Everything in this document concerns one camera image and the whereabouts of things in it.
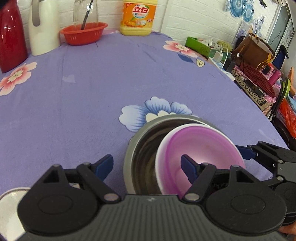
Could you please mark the black charger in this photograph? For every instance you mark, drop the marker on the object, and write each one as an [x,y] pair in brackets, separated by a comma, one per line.
[229,66]

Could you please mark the white floral ceramic plate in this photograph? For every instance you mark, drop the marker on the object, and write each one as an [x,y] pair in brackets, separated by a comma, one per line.
[11,227]

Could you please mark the blue paper fan decoration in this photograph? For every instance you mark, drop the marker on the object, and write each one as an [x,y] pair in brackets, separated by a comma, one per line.
[243,9]

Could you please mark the glass pitcher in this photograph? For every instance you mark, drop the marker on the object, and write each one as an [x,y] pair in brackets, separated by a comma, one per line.
[79,11]

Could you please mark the stainless steel bowl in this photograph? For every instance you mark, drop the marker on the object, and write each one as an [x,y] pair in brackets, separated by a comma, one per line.
[139,164]

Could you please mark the white thermos jug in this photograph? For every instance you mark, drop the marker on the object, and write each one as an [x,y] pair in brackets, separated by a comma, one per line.
[44,27]

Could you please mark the black stirring stick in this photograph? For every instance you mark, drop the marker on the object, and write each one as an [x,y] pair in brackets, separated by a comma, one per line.
[89,7]

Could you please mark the purple plastic bowl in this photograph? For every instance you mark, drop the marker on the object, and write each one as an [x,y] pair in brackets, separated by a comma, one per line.
[204,144]

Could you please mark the left hand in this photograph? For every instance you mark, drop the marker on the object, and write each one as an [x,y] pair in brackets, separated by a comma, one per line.
[289,229]

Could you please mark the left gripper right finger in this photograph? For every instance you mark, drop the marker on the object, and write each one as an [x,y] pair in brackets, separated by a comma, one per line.
[199,175]

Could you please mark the red knitted cloth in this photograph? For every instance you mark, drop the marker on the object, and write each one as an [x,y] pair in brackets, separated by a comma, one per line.
[257,78]

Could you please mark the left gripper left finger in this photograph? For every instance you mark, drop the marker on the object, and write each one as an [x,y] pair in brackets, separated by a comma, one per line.
[93,176]

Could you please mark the green plastic box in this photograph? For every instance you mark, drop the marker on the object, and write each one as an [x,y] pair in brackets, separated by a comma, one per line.
[201,48]

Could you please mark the white power strip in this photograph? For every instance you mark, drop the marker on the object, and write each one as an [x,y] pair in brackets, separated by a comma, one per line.
[219,66]

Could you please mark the white charger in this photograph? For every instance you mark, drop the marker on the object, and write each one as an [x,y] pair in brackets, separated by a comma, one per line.
[218,56]

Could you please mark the brown paper bag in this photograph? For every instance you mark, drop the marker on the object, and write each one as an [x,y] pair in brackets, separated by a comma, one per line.
[253,51]

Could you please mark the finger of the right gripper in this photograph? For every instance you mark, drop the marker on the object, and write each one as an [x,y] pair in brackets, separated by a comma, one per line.
[279,161]

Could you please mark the purple floral tablecloth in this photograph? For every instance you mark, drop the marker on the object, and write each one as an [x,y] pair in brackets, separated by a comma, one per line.
[80,103]

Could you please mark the red thermos jug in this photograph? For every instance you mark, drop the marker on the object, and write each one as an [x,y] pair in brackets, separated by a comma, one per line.
[13,44]

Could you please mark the yellow detergent bottle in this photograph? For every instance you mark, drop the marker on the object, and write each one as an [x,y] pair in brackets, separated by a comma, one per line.
[137,17]

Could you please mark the patterned side cloth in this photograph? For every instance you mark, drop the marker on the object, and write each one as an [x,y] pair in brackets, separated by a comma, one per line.
[258,96]

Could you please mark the red plastic basket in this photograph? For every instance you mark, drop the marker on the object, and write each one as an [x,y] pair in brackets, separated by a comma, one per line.
[76,36]

